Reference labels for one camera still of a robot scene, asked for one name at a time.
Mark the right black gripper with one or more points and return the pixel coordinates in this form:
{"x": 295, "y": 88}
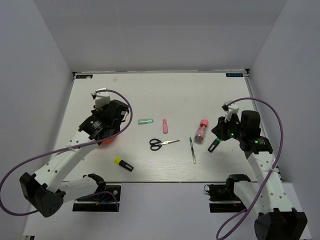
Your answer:
{"x": 219, "y": 130}

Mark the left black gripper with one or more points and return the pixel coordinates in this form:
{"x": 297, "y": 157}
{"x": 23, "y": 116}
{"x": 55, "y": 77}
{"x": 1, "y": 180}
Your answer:
{"x": 97, "y": 112}

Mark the yellow highlighter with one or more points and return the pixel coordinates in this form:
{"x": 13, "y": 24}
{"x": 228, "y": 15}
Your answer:
{"x": 123, "y": 164}

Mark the green pen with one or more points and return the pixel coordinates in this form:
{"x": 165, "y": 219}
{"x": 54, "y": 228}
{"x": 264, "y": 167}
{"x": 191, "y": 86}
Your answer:
{"x": 192, "y": 151}

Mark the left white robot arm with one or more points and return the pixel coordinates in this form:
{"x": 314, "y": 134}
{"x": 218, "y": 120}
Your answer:
{"x": 47, "y": 190}

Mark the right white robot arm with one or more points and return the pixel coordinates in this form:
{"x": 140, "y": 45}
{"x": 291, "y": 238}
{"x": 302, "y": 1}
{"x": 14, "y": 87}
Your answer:
{"x": 277, "y": 218}

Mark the orange round container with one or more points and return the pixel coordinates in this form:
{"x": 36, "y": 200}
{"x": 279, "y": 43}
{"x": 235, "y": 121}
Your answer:
{"x": 108, "y": 141}

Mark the green highlighter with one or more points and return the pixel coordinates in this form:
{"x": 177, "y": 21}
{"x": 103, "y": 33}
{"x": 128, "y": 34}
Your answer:
{"x": 214, "y": 145}

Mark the green transparent case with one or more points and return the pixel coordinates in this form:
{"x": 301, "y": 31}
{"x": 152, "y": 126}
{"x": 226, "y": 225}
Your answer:
{"x": 145, "y": 121}

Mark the pink marker tube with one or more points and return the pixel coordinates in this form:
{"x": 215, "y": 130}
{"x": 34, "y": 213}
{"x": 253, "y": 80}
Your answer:
{"x": 201, "y": 130}

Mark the left blue table label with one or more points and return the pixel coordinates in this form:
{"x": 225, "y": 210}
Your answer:
{"x": 84, "y": 76}

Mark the blue table label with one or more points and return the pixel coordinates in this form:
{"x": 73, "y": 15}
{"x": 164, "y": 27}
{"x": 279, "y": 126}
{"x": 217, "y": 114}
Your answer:
{"x": 234, "y": 75}
{"x": 84, "y": 76}

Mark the right blue table label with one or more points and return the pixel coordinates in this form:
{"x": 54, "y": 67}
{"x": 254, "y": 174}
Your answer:
{"x": 234, "y": 75}

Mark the pink eraser case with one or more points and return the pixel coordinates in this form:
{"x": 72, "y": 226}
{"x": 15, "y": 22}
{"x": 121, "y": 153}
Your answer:
{"x": 165, "y": 126}

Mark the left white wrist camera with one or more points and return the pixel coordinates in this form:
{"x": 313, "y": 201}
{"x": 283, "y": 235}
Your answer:
{"x": 101, "y": 98}

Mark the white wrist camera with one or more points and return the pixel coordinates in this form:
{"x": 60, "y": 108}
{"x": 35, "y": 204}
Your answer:
{"x": 230, "y": 108}
{"x": 101, "y": 98}

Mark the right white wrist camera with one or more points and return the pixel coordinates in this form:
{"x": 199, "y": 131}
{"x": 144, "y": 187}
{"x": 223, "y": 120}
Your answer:
{"x": 230, "y": 108}

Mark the black handled scissors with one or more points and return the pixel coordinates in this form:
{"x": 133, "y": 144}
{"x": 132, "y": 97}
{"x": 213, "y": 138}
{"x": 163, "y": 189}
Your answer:
{"x": 156, "y": 144}

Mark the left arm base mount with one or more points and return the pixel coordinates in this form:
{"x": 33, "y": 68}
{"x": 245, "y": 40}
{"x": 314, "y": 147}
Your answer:
{"x": 100, "y": 203}

